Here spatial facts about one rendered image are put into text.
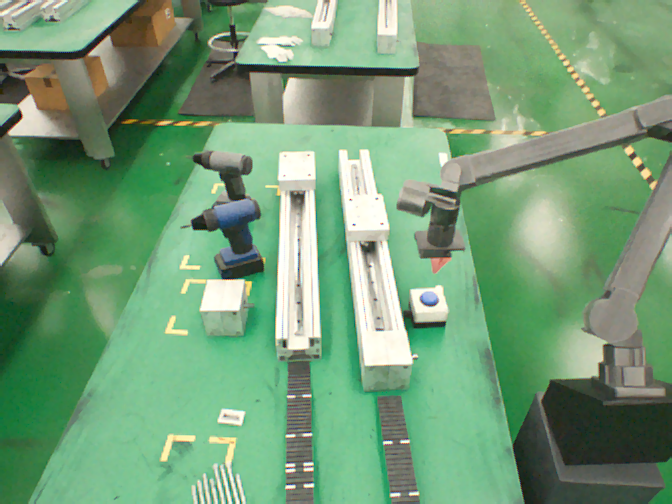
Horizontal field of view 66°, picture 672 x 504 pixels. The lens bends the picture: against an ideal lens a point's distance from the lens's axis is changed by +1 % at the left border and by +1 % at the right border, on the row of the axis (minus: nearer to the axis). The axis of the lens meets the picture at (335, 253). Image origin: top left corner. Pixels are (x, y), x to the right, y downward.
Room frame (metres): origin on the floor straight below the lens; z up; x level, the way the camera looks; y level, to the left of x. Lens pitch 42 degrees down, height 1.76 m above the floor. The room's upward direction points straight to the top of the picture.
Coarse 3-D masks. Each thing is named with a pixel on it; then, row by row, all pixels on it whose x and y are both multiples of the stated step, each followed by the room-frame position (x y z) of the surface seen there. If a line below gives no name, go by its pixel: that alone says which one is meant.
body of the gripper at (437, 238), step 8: (432, 224) 0.85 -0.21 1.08; (416, 232) 0.88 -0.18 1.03; (424, 232) 0.88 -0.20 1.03; (432, 232) 0.84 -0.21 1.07; (440, 232) 0.83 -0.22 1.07; (448, 232) 0.83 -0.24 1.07; (456, 232) 0.88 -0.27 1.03; (416, 240) 0.86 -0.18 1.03; (424, 240) 0.86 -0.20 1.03; (432, 240) 0.84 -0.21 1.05; (440, 240) 0.83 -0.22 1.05; (448, 240) 0.84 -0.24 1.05; (456, 240) 0.86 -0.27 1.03; (424, 248) 0.83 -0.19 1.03; (432, 248) 0.83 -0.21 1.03; (440, 248) 0.83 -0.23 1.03; (448, 248) 0.83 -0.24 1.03; (456, 248) 0.83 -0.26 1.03; (464, 248) 0.83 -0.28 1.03
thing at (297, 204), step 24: (288, 192) 1.28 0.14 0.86; (312, 192) 1.28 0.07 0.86; (288, 216) 1.16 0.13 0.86; (312, 216) 1.16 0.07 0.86; (288, 240) 1.06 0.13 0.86; (312, 240) 1.05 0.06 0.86; (288, 264) 0.96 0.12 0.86; (312, 264) 0.96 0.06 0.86; (288, 288) 0.88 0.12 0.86; (312, 288) 0.87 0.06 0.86; (288, 312) 0.81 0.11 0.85; (312, 312) 0.80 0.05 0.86; (288, 336) 0.75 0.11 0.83; (312, 336) 0.73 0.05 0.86; (288, 360) 0.72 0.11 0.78; (312, 360) 0.72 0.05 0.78
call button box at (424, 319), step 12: (432, 288) 0.90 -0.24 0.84; (420, 300) 0.85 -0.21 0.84; (444, 300) 0.86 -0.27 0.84; (408, 312) 0.85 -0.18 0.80; (420, 312) 0.82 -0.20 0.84; (432, 312) 0.82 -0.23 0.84; (444, 312) 0.82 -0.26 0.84; (420, 324) 0.82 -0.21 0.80; (432, 324) 0.82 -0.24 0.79; (444, 324) 0.82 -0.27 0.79
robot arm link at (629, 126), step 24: (600, 120) 0.88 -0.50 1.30; (624, 120) 0.87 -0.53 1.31; (648, 120) 0.83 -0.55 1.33; (528, 144) 0.89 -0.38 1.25; (552, 144) 0.88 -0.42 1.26; (576, 144) 0.86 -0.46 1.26; (600, 144) 0.85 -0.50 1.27; (624, 144) 0.87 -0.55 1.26; (480, 168) 0.88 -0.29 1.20; (504, 168) 0.87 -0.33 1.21; (528, 168) 0.87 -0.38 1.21
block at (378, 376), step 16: (368, 336) 0.72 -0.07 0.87; (384, 336) 0.72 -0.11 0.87; (400, 336) 0.72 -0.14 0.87; (368, 352) 0.67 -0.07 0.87; (384, 352) 0.67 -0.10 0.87; (400, 352) 0.67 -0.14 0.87; (368, 368) 0.64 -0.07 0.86; (384, 368) 0.64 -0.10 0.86; (400, 368) 0.64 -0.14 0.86; (368, 384) 0.64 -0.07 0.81; (384, 384) 0.64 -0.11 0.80; (400, 384) 0.64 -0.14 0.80
